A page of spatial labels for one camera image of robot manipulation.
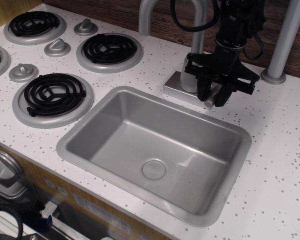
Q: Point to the grey plastic sink basin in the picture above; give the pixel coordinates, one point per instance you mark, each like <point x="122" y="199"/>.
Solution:
<point x="183" y="162"/>

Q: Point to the silver knob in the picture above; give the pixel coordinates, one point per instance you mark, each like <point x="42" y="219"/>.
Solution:
<point x="85" y="28"/>
<point x="23" y="73"/>
<point x="57" y="48"/>

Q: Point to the silver faucet lever handle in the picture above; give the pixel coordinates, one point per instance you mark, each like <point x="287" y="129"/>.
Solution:
<point x="212" y="95"/>

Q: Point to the back left black burner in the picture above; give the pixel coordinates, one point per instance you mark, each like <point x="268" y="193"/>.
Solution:
<point x="34" y="28"/>

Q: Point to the silver round oven dial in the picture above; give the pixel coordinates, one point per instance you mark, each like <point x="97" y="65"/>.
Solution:
<point x="10" y="170"/>

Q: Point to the front right black burner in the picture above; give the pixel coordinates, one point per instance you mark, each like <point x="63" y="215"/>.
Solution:
<point x="52" y="100"/>

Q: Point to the silver knob front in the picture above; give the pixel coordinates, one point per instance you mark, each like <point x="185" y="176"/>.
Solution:
<point x="23" y="73"/>

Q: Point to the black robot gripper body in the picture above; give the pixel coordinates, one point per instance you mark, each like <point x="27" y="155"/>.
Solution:
<point x="223" y="66"/>

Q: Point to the silver knob middle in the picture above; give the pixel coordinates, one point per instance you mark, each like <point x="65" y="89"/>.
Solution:
<point x="57" y="48"/>

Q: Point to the back right black burner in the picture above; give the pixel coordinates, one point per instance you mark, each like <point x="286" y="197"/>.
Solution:
<point x="109" y="53"/>

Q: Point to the silver knob back right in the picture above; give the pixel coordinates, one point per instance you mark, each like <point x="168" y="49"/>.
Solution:
<point x="85" y="28"/>

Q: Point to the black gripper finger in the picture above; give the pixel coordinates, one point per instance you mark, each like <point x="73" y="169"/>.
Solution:
<point x="224" y="94"/>
<point x="203" y="86"/>

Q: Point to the grey support pole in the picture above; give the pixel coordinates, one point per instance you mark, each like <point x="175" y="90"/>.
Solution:
<point x="274" y="74"/>

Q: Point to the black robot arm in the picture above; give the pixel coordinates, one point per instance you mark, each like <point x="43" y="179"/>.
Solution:
<point x="240" y="20"/>

